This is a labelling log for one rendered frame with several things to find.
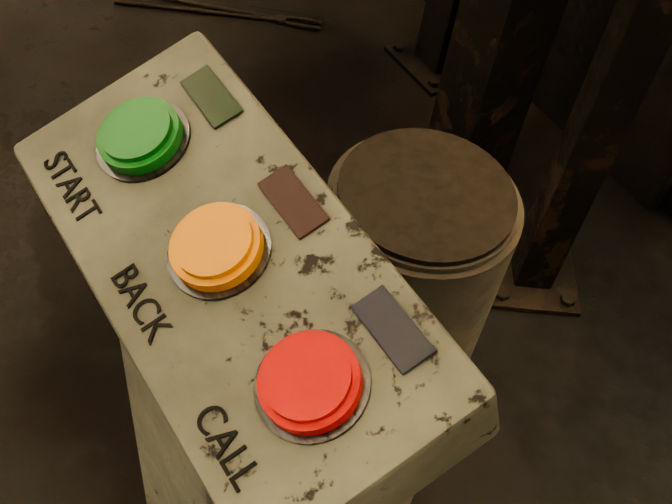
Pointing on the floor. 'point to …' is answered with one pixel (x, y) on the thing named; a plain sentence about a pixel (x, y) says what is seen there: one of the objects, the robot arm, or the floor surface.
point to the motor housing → (494, 70)
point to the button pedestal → (246, 311)
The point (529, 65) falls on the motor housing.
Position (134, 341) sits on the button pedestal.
